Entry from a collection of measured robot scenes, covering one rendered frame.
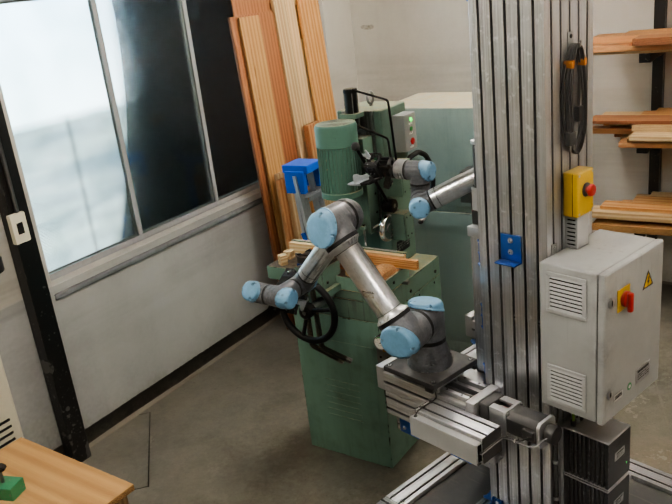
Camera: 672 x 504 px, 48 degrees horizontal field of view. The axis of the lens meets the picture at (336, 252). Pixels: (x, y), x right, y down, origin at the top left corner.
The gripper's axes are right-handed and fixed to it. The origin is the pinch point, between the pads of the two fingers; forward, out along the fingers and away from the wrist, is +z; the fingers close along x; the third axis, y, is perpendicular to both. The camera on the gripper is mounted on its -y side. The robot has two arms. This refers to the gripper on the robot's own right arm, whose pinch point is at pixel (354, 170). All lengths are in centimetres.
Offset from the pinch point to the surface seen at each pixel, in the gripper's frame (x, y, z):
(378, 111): -31.7, -1.1, 2.2
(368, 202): -1.7, -24.8, 5.4
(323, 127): -10.0, 13.9, 12.4
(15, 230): 65, 33, 127
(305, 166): -39, -52, 71
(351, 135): -12.4, 6.5, 3.7
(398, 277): 25.3, -38.0, -14.3
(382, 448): 82, -93, -6
